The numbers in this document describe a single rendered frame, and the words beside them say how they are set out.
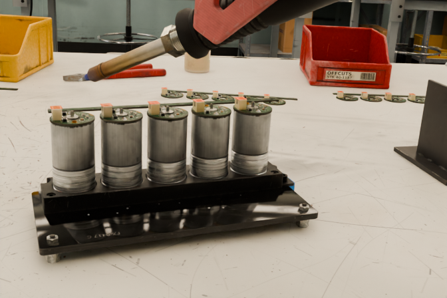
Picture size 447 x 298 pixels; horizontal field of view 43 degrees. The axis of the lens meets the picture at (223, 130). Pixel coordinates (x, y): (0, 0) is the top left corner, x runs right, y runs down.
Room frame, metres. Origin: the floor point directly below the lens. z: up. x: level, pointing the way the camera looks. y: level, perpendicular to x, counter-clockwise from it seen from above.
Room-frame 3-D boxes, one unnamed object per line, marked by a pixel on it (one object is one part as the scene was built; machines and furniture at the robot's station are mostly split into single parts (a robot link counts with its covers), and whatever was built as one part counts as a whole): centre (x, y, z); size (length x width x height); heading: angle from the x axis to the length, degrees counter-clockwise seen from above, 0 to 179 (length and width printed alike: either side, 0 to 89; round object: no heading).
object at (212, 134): (0.34, 0.01, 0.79); 0.02 x 0.02 x 0.05
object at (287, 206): (0.31, 0.03, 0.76); 0.16 x 0.07 x 0.01; 112
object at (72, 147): (0.31, 0.09, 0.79); 0.02 x 0.02 x 0.05
